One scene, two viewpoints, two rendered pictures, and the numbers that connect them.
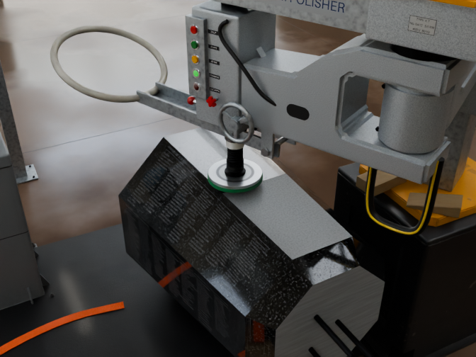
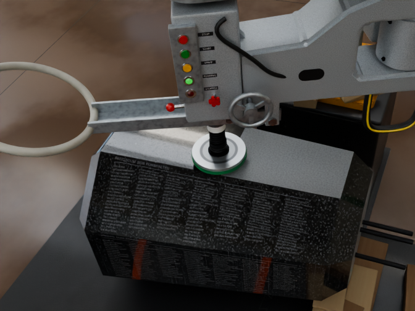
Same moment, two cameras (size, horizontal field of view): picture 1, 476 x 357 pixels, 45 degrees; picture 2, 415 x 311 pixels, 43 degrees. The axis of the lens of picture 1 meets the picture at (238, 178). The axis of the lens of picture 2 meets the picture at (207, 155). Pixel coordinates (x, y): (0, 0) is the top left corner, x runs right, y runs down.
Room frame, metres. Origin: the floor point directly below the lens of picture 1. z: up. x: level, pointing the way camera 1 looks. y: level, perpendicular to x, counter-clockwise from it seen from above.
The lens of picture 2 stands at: (0.71, 0.88, 2.34)
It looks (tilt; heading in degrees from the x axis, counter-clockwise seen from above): 45 degrees down; 326
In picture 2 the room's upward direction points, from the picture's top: 7 degrees counter-clockwise
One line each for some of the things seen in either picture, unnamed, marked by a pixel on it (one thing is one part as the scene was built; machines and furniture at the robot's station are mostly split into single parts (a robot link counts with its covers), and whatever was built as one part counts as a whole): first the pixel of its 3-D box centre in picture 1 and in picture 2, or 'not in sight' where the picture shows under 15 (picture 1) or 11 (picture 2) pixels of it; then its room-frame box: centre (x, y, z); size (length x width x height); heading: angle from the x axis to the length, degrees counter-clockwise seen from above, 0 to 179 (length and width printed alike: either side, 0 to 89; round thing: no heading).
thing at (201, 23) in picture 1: (198, 57); (187, 65); (1.87, 0.14, 1.39); 0.08 x 0.03 x 0.28; 53
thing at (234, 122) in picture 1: (241, 119); (249, 103); (1.75, -0.01, 1.22); 0.15 x 0.10 x 0.15; 53
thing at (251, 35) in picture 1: (253, 71); (233, 53); (1.87, -0.05, 1.34); 0.36 x 0.22 x 0.45; 53
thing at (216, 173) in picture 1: (235, 173); (218, 150); (1.92, 0.01, 0.90); 0.21 x 0.21 x 0.01
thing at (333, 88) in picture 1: (330, 100); (327, 51); (1.67, -0.30, 1.33); 0.74 x 0.23 x 0.49; 53
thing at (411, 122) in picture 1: (414, 110); (409, 31); (1.52, -0.52, 1.37); 0.19 x 0.19 x 0.20
